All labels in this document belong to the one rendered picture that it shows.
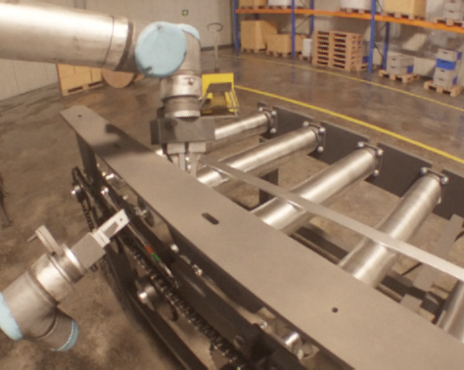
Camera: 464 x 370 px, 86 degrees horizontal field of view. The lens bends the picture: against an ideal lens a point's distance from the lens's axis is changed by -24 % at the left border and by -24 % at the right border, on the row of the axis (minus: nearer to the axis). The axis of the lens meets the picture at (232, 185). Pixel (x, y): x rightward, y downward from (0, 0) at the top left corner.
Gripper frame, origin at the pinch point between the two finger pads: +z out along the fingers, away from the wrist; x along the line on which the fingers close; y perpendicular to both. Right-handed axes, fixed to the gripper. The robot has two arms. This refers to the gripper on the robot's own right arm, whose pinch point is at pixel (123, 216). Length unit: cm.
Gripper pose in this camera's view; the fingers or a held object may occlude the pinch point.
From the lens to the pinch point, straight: 65.1
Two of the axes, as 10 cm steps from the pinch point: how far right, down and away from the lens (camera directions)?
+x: 5.2, -1.6, -8.4
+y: 5.7, 8.0, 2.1
